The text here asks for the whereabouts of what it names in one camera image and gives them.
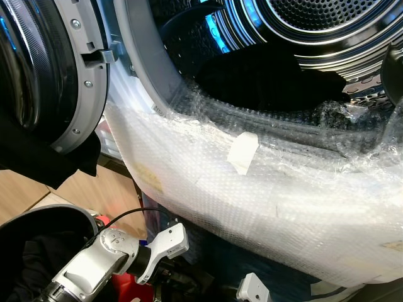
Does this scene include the black clothes pile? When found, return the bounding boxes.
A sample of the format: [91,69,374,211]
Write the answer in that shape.
[5,232,86,302]

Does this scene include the silver front-load washing machine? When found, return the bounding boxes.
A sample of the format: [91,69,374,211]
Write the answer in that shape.
[94,0,403,298]

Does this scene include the red plastic object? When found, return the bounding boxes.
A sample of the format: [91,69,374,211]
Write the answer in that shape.
[113,271,156,302]

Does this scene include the clear bubble wrap sheet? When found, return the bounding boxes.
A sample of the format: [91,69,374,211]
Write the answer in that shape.
[104,82,403,288]

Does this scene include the white tape piece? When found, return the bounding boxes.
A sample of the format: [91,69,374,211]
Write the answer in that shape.
[227,131,259,176]

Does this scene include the round grey laundry basket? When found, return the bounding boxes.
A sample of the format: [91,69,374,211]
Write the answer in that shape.
[0,204,103,302]

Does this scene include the black hanging cloth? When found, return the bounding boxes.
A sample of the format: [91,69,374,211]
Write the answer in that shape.
[0,129,102,190]

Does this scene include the black garment in drum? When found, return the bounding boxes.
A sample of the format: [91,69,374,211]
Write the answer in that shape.
[195,47,348,112]

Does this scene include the crumpled clear plastic piece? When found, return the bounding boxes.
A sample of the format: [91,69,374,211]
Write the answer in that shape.
[342,106,370,125]

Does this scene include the round chrome washer door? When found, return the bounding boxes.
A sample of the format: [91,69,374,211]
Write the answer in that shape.
[0,0,111,155]

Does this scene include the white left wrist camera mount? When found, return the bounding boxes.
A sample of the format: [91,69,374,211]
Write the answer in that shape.
[135,221,190,284]

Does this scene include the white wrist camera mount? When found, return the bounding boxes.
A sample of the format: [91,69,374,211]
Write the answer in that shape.
[236,272,272,302]
[135,221,190,284]

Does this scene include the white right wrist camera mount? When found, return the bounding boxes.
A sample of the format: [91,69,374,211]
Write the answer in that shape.
[236,272,272,302]

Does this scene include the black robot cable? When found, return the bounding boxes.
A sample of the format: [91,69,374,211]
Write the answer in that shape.
[94,207,181,237]

